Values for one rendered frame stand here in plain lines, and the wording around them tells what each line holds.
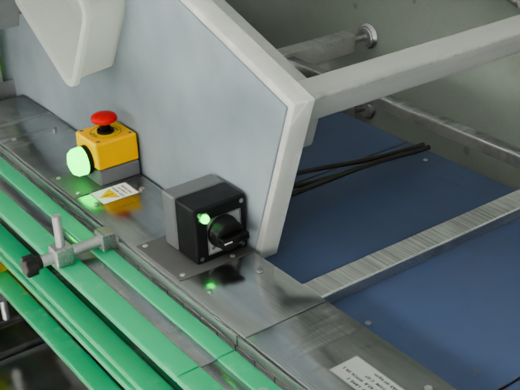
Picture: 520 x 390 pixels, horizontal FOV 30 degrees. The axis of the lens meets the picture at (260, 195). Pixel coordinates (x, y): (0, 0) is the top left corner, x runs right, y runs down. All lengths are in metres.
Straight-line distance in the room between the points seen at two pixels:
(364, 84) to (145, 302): 0.39
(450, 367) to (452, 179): 0.47
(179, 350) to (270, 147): 0.27
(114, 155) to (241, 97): 0.33
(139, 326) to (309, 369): 0.23
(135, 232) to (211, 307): 0.22
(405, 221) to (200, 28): 0.40
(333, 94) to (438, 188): 0.32
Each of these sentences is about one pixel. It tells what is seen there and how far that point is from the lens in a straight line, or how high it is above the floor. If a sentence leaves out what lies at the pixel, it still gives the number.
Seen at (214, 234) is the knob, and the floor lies 0.81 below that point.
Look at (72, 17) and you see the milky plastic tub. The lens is 1.57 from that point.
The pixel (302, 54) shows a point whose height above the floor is 0.20.
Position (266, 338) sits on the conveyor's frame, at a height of 0.86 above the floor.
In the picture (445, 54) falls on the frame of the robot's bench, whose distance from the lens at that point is 1.36.
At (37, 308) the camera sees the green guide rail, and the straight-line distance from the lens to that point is 1.56.
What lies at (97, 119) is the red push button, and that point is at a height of 0.80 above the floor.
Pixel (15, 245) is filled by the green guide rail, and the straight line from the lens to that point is 1.55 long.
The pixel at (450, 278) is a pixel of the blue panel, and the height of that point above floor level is 0.58.
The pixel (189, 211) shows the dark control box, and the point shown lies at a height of 0.83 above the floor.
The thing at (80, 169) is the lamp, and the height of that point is 0.85.
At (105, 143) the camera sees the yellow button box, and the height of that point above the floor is 0.81.
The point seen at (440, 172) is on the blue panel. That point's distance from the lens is 1.53.
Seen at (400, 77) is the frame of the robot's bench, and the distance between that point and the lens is 1.31.
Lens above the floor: 1.38
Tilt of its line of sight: 31 degrees down
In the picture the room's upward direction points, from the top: 110 degrees counter-clockwise
